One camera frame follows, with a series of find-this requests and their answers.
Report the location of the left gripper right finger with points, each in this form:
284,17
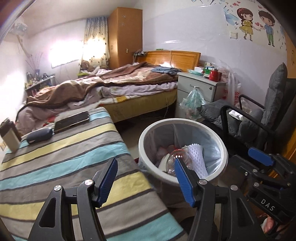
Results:
191,185

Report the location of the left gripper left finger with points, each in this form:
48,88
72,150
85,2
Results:
103,181

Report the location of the clear plastic bottle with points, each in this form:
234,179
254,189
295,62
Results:
178,154

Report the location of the right hand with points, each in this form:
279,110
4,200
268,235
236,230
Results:
270,226

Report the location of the striped table cloth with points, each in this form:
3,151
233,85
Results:
133,210

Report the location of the grey cushioned chair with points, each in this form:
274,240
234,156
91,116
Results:
251,124

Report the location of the black smartphone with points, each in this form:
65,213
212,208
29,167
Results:
71,121

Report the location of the dark blue glasses case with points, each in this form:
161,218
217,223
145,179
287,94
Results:
40,135

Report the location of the hanging plastic bag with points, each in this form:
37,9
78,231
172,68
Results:
192,104

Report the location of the brown blanket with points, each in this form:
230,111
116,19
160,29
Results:
76,90

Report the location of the white bedside cabinet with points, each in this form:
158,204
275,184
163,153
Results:
208,90

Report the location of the bed with wooden headboard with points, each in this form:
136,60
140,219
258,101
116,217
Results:
122,102

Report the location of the red tin can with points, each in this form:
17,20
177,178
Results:
215,75

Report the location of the folded blue clothes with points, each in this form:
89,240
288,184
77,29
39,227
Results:
166,70

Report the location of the teddy bear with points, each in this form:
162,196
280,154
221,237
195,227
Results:
86,66

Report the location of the cluttered white shelf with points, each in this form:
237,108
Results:
39,81

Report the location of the patterned curtain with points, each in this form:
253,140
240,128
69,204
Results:
95,44

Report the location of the wooden wardrobe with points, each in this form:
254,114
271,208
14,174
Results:
124,35

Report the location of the cartoon couple wall sticker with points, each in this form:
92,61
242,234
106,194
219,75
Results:
248,25

